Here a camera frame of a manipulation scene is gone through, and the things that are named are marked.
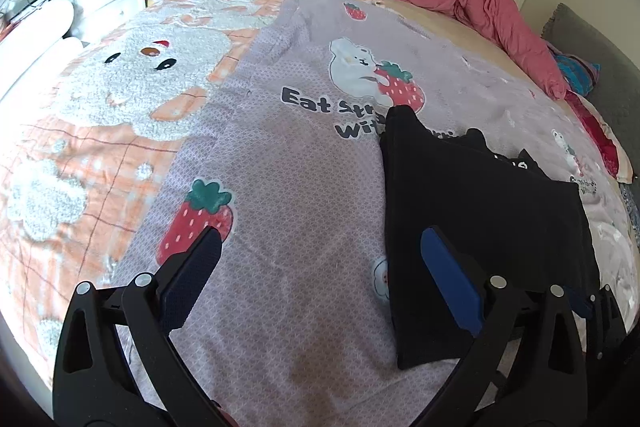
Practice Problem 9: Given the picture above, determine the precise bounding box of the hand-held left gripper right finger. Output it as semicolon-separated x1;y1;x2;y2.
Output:
420;226;588;427

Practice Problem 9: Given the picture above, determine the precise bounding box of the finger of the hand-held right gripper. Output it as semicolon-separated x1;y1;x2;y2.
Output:
594;284;629;360
567;287;597;323

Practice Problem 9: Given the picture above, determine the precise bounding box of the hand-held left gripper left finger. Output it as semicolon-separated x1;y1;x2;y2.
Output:
52;224;227;427

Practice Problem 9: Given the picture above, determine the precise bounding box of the black printed shirt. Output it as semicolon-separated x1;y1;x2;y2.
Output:
378;104;601;370

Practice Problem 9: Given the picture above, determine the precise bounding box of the strawberry bear printed blanket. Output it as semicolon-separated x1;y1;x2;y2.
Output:
0;0;640;427

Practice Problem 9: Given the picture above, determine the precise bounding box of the red patterned pillow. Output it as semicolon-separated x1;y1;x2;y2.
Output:
565;94;633;182

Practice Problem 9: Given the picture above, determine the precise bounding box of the grey quilted headboard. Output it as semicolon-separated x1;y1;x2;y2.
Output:
542;3;640;178

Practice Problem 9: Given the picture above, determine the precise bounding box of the blue patterned pillow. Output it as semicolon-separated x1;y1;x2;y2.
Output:
547;44;602;96

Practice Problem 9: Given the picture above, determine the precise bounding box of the white bolster pillow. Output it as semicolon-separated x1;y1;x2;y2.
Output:
0;0;83;102

